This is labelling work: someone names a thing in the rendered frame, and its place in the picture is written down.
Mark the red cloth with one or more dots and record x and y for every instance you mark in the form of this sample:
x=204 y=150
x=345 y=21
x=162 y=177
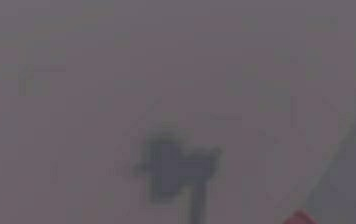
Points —
x=298 y=219

